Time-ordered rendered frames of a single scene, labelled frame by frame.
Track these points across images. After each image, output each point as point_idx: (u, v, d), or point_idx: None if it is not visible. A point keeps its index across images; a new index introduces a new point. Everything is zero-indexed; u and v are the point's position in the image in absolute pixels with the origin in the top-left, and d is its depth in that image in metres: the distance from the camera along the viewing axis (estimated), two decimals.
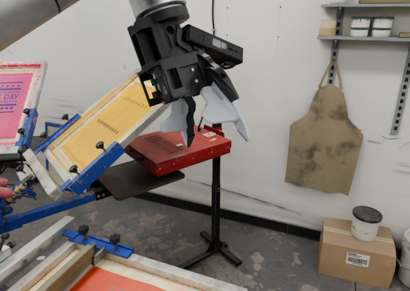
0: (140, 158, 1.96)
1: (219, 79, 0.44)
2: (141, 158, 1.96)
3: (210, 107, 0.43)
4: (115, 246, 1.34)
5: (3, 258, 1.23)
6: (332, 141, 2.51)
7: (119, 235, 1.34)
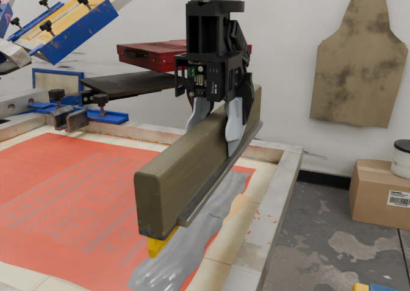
0: (138, 53, 1.55)
1: (249, 101, 0.45)
2: (140, 53, 1.55)
3: (231, 124, 0.44)
4: (100, 111, 0.92)
5: None
6: (370, 60, 2.09)
7: (107, 94, 0.92)
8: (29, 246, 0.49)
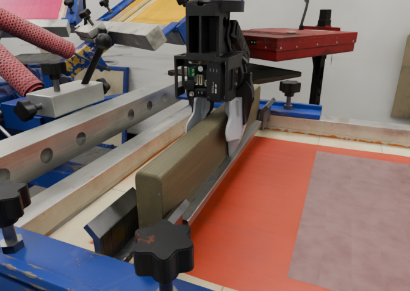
0: None
1: (249, 100, 0.45)
2: (246, 40, 1.34)
3: (231, 123, 0.44)
4: (288, 103, 0.72)
5: (93, 100, 0.61)
6: None
7: (297, 81, 0.71)
8: None
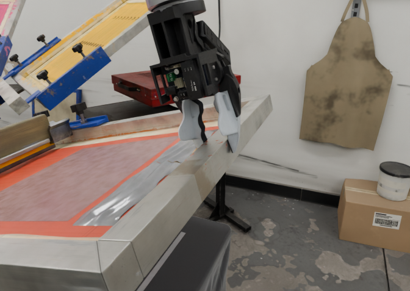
0: (131, 87, 1.62)
1: (235, 92, 0.45)
2: (132, 88, 1.63)
3: (222, 118, 0.44)
4: (81, 119, 0.96)
5: None
6: (356, 86, 2.17)
7: (84, 102, 0.96)
8: None
